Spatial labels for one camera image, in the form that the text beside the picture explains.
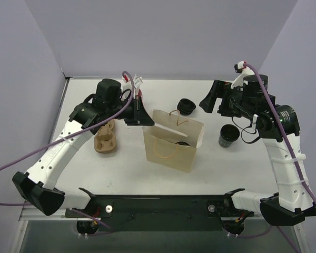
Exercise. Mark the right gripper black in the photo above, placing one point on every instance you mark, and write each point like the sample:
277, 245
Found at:
223, 98

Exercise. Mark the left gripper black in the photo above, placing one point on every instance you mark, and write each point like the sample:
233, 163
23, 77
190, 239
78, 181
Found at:
136, 111

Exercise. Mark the brown paper bag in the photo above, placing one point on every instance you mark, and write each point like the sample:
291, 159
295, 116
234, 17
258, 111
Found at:
160, 147

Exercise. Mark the black cup lid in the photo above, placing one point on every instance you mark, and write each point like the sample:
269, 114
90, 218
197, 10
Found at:
182, 143

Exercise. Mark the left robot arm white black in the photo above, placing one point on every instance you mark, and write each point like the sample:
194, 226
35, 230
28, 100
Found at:
37, 185

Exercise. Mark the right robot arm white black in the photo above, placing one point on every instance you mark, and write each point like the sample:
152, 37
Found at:
278, 128

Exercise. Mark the pink straw holder cup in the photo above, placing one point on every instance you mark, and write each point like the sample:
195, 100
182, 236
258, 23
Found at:
139, 95

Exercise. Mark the stack of black lids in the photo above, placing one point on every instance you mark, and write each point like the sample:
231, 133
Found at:
185, 106

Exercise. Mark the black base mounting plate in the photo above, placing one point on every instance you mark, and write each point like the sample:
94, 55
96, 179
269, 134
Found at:
166, 213

